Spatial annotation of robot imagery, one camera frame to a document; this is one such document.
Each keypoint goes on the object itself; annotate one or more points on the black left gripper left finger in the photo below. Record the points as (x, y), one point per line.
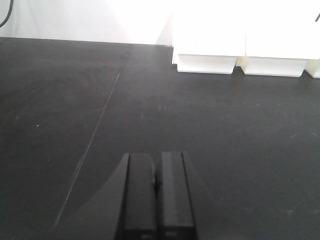
(138, 217)

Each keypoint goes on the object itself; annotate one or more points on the middle white storage bin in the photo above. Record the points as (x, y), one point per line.
(281, 36)

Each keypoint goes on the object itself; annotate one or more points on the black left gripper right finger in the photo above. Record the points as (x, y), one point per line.
(175, 215)

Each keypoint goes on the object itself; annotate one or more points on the left white storage bin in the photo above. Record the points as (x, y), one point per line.
(208, 36)

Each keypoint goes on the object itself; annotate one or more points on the right white storage bin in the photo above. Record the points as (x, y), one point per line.
(313, 68)

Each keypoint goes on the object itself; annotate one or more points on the white storage bin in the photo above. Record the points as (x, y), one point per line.
(313, 68)
(281, 36)
(208, 36)

